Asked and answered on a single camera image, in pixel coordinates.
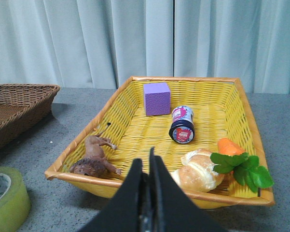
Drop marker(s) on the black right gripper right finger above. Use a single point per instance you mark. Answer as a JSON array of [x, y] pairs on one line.
[[173, 211]]

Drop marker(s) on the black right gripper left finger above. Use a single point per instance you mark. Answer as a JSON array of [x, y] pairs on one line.
[[130, 208]]

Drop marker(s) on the yellow-green tape roll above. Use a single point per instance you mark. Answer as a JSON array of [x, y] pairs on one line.
[[14, 200]]

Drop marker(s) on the bread roll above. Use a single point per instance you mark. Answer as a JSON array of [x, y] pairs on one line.
[[197, 172]]

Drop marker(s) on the brown toy lion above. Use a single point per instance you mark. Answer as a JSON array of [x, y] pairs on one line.
[[94, 162]]

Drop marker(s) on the small labelled jar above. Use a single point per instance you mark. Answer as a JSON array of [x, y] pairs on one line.
[[182, 127]]

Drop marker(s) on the toy carrot with green leaves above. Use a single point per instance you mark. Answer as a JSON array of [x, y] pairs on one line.
[[246, 168]]

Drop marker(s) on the yellow wicker basket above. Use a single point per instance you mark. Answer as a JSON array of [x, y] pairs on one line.
[[220, 108]]

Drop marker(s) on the purple foam cube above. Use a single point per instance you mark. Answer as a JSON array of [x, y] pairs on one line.
[[156, 99]]

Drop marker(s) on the brown wicker basket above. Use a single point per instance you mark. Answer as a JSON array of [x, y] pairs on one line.
[[22, 106]]

